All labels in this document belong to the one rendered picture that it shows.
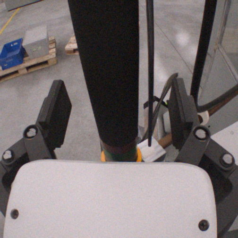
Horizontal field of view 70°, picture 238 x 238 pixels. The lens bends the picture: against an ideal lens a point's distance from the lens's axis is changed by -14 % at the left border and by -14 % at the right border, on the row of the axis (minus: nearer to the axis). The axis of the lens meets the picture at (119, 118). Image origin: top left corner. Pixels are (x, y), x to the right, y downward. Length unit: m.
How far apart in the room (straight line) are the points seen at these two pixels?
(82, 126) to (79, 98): 0.45
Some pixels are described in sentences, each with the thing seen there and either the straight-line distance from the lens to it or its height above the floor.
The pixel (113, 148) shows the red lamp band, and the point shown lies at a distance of 0.16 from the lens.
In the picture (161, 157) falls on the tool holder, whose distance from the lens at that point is 0.24.
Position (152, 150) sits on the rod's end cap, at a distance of 0.24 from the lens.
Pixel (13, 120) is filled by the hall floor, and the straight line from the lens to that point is 2.69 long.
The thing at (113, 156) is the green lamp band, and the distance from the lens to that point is 0.17.
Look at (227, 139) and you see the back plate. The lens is 0.68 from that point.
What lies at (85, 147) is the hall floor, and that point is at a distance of 2.07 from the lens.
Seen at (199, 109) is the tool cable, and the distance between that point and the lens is 0.25.
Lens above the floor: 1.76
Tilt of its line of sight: 52 degrees down
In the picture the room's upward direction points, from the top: 5 degrees counter-clockwise
